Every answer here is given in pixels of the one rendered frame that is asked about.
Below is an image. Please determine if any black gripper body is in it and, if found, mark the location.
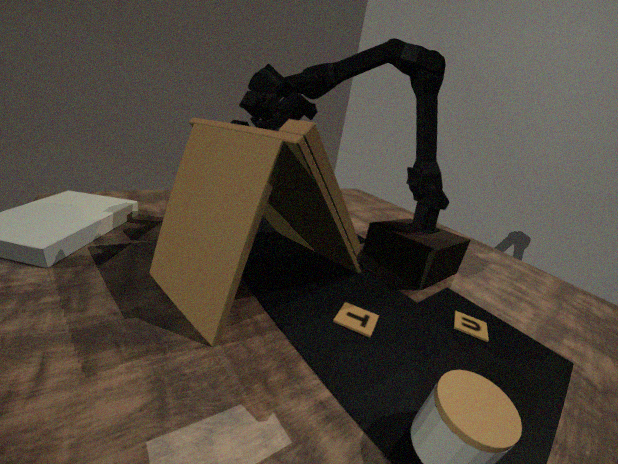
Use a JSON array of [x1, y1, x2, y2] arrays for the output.
[[230, 105, 295, 131]]

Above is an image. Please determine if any tan a-frame board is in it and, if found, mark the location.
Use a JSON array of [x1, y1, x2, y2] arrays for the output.
[[149, 117, 362, 347]]

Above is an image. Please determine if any grey cylindrical container with tan lid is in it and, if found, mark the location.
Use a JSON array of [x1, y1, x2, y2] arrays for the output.
[[410, 369, 522, 464]]

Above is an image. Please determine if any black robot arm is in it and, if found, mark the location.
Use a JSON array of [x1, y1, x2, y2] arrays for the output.
[[239, 38, 449, 234]]

